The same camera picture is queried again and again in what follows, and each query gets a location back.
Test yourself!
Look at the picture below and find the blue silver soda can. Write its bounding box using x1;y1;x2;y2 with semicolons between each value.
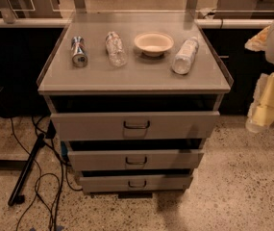
71;36;87;67

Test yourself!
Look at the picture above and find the black floor cable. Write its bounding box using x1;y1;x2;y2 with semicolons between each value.
9;115;84;231

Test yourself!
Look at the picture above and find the white counter rail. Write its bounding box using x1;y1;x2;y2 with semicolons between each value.
0;18;273;29

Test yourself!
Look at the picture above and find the beige paper bowl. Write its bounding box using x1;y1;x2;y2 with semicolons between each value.
134;32;174;57

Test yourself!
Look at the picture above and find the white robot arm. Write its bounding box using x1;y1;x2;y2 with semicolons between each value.
245;20;274;133

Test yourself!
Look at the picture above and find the clear crumpled plastic bottle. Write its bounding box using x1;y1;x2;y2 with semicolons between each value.
105;31;127;67

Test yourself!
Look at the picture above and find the grey middle drawer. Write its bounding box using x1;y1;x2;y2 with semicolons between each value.
67;139;204;171

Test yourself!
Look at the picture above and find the black floor bar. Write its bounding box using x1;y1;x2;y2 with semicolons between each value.
8;134;44;206

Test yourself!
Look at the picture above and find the grey top drawer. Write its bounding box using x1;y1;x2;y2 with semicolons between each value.
46;94;219;141

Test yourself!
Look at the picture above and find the grey bottom drawer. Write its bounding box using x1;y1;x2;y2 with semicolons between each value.
79;169;193;193

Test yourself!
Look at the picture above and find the grey drawer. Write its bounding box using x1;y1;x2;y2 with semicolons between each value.
46;94;219;141
79;169;193;193
67;139;204;171

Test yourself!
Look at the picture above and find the grey drawer cabinet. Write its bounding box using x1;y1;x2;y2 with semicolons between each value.
36;11;235;200

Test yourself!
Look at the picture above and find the white labelled plastic bottle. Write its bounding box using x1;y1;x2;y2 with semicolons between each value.
172;37;199;75

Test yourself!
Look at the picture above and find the black power adapter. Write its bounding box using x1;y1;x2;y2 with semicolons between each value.
45;121;56;140

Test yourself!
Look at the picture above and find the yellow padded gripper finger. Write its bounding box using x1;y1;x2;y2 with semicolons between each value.
245;72;274;133

